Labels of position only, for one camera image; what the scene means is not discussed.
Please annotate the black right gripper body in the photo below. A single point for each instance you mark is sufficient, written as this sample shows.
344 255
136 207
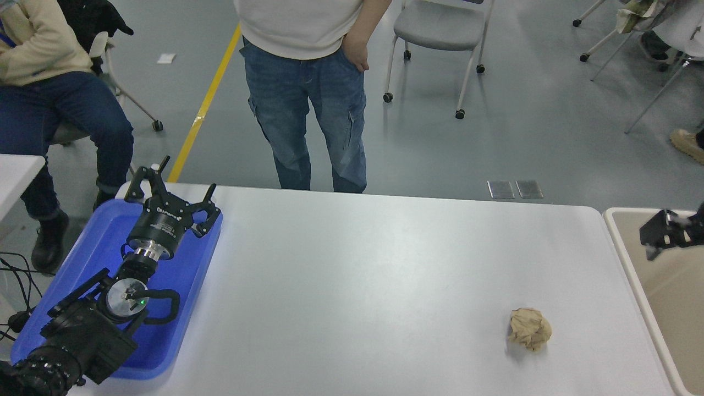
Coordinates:
700 225

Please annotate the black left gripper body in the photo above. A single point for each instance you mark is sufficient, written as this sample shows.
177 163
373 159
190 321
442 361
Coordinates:
159 228

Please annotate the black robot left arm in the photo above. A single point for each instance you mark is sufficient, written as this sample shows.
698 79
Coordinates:
82 335

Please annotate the person's left forearm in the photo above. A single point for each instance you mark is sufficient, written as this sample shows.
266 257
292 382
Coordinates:
372 14

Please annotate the metal floor plate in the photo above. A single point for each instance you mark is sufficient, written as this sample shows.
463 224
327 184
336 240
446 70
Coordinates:
501 189
529 188

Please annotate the person's left hand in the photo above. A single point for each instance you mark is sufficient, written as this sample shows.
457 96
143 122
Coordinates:
357 49

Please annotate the blue plastic tray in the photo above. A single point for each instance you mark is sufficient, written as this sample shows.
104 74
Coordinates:
181 275

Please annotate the large pale bin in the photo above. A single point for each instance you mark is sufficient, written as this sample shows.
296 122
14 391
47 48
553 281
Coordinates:
671 308

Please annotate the yellow floor tape line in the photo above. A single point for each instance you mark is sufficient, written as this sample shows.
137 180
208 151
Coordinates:
203 107

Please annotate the person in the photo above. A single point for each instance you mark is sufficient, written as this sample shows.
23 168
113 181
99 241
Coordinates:
302 99
682 27
49 104

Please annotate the small white side table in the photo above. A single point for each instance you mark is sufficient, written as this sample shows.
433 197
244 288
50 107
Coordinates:
16 173

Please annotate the crumpled tan paper ball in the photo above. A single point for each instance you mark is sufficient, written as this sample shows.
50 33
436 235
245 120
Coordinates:
530 329

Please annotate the black plug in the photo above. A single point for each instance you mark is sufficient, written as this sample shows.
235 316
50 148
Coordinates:
17 320

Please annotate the black jacket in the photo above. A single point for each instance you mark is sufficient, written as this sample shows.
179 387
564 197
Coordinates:
93 16

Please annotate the white legged wheeled chair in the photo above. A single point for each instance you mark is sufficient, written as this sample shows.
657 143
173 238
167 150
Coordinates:
605 44

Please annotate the pale cloth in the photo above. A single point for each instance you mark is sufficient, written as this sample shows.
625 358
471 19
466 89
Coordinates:
632 14

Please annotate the grey padded chair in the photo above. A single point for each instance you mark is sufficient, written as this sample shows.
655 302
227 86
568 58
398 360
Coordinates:
440 27

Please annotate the white frame wheeled chair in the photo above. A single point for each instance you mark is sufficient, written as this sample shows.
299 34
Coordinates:
98 47

